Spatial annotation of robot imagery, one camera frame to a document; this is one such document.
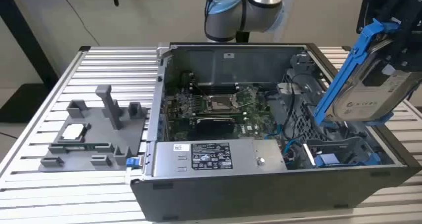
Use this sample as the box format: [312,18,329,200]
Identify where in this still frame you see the green motherboard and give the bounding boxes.
[162,84,280,142]

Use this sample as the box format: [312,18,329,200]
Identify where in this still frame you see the thin metal locking lever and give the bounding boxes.
[190,82,208,97]

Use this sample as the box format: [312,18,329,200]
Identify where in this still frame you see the silver CPU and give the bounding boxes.
[61,124,89,141]

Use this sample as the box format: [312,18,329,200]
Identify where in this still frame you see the black open PC case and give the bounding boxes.
[129,42,422,222]

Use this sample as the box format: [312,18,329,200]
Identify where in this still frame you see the thin black wall cable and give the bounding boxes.
[54,0,99,46]

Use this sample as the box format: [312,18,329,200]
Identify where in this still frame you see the grey parts rack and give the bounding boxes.
[38,85,149,172]

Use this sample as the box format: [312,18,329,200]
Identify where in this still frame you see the silver power supply unit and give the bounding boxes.
[153,139,286,178]

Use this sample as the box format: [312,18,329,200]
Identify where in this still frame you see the long black wire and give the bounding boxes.
[282,72,317,135]

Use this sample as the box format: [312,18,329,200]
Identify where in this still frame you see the black graphics card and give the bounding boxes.
[193,117,236,138]

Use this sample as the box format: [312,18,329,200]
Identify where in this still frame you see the blue data wire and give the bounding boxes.
[265,132,302,155]

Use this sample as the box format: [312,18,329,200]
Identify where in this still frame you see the green RAM stick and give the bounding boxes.
[63,144,109,152]

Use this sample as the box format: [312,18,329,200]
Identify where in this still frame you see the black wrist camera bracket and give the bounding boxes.
[357,0,375,35]

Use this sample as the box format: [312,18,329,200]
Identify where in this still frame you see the grey metal disk cage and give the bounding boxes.
[272,68,333,137]

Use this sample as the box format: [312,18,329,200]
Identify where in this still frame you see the hard disk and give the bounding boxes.
[312,18,422,126]

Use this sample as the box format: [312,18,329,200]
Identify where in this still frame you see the black monitor stand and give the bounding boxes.
[0,0,59,124]

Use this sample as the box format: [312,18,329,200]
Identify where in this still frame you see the metal socket cover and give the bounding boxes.
[233,88,260,105]

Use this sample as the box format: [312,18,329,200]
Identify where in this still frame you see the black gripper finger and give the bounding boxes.
[361,61,395,88]

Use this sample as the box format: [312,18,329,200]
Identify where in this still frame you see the CPU socket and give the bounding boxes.
[205,95,236,112]

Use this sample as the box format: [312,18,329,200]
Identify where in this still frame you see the black RAM slots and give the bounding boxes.
[189,83,240,91]

